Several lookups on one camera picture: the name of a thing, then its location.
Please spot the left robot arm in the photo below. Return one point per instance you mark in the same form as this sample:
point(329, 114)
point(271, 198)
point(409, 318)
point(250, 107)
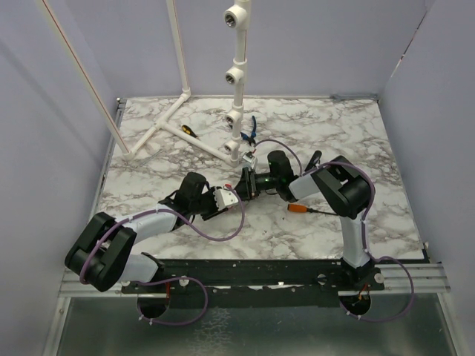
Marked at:
point(120, 234)

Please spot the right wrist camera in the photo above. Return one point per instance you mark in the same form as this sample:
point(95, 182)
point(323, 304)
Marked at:
point(249, 160)

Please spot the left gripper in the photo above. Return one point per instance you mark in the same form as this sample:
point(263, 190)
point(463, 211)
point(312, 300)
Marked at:
point(214, 211)

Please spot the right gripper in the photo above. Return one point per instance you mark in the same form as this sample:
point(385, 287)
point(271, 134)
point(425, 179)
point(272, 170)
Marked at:
point(246, 187)

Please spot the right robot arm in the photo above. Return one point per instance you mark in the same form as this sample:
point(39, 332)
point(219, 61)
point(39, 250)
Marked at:
point(347, 191)

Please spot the white pvc pipe frame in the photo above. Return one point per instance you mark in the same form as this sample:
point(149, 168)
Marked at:
point(144, 69)

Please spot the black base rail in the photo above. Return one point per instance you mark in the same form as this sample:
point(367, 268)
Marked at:
point(257, 283)

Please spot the yellow black screwdriver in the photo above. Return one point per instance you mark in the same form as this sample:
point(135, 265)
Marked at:
point(187, 130)

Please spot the black stapler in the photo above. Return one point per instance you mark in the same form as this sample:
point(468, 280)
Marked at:
point(314, 161)

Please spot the aluminium frame rail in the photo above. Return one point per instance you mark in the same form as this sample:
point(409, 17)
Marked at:
point(84, 260)

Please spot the orange handled screwdriver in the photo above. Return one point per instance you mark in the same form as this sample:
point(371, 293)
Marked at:
point(301, 209)

